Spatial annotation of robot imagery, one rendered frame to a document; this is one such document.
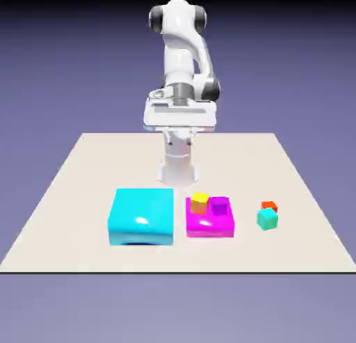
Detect small purple cube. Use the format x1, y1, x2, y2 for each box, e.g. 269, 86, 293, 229
209, 196, 231, 218

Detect small yellow cube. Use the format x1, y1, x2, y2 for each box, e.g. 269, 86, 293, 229
190, 192, 211, 216

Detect small teal cube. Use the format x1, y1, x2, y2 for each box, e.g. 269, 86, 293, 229
256, 207, 280, 232

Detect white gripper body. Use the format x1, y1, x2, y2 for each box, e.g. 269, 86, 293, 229
143, 97, 218, 133

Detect large magenta box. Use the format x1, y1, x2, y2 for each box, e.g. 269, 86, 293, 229
185, 196, 236, 239

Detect small red cube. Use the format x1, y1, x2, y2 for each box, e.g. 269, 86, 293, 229
261, 200, 279, 214

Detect large cyan box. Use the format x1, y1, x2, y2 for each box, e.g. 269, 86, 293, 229
107, 188, 175, 247

